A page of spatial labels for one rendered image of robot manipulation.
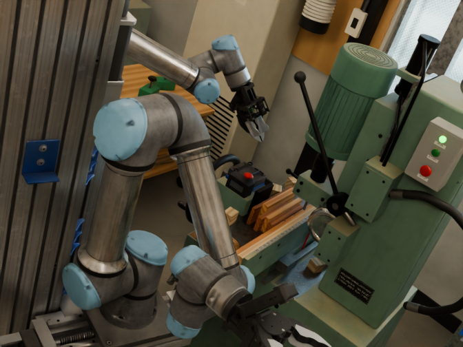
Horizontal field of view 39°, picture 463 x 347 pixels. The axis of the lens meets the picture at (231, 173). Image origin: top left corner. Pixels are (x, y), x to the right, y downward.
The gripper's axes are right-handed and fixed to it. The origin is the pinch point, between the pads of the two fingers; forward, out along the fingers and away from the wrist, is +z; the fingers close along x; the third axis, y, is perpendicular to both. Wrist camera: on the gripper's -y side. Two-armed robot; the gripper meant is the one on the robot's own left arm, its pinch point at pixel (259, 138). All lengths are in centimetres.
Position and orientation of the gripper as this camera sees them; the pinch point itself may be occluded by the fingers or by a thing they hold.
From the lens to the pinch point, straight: 215.4
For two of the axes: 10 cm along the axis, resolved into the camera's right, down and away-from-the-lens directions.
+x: 7.9, -5.0, 3.6
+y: 4.9, 1.6, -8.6
